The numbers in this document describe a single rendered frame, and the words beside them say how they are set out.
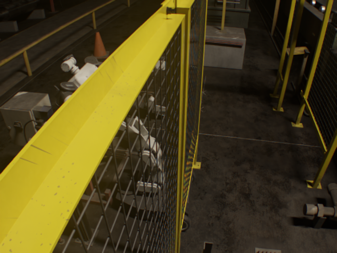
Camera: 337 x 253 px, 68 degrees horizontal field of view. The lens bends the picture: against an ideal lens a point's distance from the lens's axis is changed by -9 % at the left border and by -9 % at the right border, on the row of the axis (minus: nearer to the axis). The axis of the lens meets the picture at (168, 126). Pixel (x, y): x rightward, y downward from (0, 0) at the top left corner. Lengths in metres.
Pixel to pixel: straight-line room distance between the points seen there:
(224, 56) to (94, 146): 4.78
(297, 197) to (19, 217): 2.71
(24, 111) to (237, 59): 3.81
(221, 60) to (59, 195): 4.88
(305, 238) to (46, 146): 2.44
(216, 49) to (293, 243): 3.54
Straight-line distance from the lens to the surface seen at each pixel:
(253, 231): 2.47
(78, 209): 2.07
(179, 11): 1.01
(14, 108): 2.33
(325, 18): 3.35
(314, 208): 2.49
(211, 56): 5.05
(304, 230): 2.63
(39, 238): 0.25
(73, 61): 1.95
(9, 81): 5.46
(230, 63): 5.09
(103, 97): 0.40
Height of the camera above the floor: 2.00
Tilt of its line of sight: 36 degrees down
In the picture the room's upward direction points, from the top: straight up
